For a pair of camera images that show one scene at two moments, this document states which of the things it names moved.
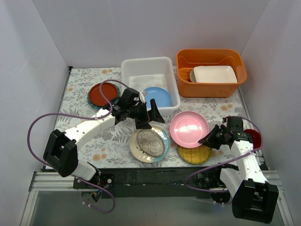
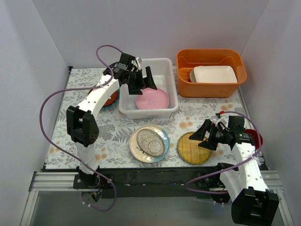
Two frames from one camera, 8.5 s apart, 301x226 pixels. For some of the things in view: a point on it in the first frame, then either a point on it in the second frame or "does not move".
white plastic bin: x=140 y=73 does not move
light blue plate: x=162 y=97 does not move
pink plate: x=187 y=128 -> x=152 y=98
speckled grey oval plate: x=150 y=141 does not move
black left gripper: x=144 y=115 -> x=138 y=80
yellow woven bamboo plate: x=195 y=156 does not move
